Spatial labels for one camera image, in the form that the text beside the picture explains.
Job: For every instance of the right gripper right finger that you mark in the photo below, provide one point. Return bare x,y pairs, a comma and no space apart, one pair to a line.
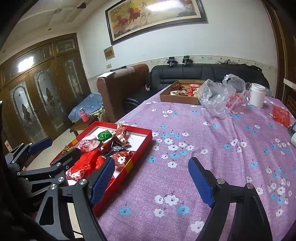
250,221

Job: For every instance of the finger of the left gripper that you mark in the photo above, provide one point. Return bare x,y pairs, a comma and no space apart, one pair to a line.
17,158
35,182

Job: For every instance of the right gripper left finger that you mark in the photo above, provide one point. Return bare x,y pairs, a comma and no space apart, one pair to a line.
53,217

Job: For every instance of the large red snack bag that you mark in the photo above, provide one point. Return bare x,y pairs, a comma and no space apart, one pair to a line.
88,162

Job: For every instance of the white red snack packet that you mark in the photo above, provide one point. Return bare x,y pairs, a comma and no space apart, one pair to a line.
89,145

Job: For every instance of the dark chocolate snack packet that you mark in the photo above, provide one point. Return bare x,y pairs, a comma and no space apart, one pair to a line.
116,147

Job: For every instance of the green candy wrapper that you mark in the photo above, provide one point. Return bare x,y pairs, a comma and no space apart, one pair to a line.
105,135

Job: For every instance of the red shallow gift box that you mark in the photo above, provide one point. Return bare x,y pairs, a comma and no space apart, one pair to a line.
135,139

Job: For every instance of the small wooden stool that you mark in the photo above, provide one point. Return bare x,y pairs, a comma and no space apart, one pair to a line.
81,125

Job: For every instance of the wooden glass-door cabinet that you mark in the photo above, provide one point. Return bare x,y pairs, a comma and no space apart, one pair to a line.
39,87

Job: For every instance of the pink water bottle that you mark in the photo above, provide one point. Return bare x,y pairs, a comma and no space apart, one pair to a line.
84,115

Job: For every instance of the purple floral tablecloth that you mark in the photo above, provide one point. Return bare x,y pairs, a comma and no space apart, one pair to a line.
159,200

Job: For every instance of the blue cloth pile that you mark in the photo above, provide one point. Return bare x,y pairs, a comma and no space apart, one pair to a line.
90,104

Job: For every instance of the red packet on table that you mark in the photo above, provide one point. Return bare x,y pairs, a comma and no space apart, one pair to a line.
281,115

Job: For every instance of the brown armchair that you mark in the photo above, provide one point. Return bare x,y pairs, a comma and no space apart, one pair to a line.
118,85

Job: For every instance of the clear plastic bag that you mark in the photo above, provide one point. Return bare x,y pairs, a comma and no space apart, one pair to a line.
220,98

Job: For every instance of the white plastic cup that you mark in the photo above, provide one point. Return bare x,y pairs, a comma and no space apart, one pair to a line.
257,94

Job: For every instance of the black leather sofa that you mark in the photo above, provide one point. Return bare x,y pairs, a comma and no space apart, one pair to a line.
162,76

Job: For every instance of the brown cardboard snack tray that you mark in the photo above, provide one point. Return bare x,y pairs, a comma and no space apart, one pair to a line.
182,91

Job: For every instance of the framed horse painting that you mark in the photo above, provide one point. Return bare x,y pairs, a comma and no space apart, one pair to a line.
127,19

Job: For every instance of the small framed wall certificate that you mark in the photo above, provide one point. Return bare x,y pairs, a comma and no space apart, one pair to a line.
109,53

